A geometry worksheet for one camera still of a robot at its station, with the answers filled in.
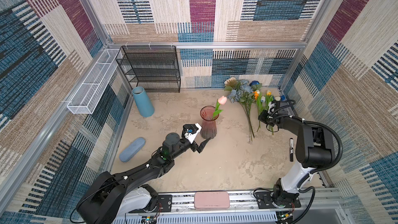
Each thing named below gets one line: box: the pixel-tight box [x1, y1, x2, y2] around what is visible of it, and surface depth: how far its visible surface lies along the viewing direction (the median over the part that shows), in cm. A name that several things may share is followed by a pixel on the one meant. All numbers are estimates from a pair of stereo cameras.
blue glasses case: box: [119, 136, 146, 163], surface depth 91 cm
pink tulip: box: [212, 95, 227, 119], surface depth 78 cm
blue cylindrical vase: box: [132, 86, 155, 118], surface depth 96 cm
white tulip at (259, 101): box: [256, 95, 266, 133], surface depth 107 cm
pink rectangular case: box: [194, 191, 231, 210], surface depth 75 cm
